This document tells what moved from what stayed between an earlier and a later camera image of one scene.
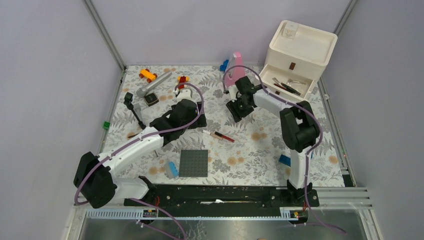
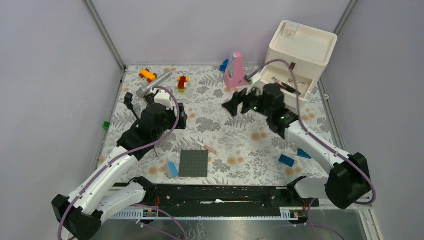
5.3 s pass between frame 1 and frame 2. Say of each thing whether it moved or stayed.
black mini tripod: stayed
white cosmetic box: stayed
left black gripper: moved
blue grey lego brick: stayed
